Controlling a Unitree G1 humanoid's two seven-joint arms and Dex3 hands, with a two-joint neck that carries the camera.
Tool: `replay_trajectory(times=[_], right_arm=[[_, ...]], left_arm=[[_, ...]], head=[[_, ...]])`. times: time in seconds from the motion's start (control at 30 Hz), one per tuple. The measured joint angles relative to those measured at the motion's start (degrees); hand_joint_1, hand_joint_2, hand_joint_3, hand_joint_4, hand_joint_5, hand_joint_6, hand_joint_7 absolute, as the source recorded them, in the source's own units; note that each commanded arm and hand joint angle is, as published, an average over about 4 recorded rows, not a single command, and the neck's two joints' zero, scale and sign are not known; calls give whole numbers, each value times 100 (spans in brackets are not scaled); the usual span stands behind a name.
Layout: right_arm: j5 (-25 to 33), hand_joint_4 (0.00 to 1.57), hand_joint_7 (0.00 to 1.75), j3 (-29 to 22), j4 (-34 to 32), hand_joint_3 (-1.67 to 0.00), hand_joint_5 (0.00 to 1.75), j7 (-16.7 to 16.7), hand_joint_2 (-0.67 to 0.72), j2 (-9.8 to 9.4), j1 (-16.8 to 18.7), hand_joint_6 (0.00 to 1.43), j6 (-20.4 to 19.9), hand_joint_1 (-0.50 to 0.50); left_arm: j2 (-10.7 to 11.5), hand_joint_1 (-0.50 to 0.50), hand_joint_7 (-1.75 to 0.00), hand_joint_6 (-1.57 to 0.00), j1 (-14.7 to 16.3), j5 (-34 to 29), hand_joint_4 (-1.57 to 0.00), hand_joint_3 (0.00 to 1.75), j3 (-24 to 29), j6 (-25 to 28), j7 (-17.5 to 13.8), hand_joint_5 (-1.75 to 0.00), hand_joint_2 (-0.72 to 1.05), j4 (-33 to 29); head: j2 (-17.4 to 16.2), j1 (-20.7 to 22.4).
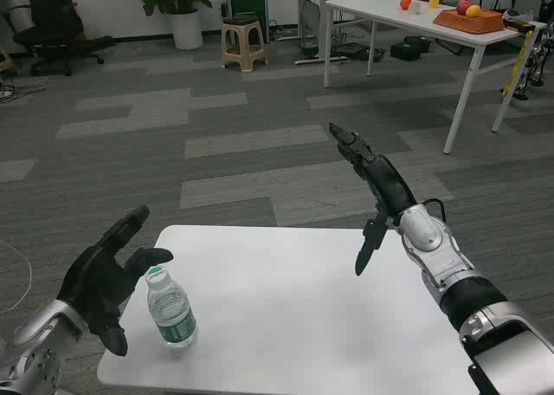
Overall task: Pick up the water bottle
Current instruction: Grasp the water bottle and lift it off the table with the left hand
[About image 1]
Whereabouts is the yellow hanging tape strip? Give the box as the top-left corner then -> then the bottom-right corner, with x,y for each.
501,29 -> 532,96

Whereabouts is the flat black floor bag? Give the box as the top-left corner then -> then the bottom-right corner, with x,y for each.
332,42 -> 386,63

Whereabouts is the clear water bottle green label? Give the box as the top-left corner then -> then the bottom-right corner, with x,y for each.
145,264 -> 199,355

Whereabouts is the black green computer tower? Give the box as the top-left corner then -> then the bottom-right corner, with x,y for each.
228,0 -> 270,45

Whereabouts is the beige plastic stool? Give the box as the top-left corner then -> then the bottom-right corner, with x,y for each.
221,16 -> 266,73

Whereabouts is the green plant in white pot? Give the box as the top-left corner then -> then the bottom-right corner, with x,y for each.
123,0 -> 214,50

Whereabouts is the white standing desk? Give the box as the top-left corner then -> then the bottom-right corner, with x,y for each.
276,0 -> 363,66

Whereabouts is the orange woven basket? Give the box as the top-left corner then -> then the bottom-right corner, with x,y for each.
432,7 -> 506,36

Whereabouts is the long white table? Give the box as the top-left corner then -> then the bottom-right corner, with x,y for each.
323,0 -> 547,155

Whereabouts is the silver black humanoid robot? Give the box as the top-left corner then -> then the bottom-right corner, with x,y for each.
514,0 -> 554,101

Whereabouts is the black mesh office chair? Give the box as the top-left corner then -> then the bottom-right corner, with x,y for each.
11,0 -> 114,76

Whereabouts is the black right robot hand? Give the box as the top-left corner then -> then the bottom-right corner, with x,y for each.
328,121 -> 419,277

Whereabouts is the black hard case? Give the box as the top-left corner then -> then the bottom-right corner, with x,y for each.
390,36 -> 433,61

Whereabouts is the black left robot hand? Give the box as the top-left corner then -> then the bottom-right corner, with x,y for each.
55,204 -> 175,357

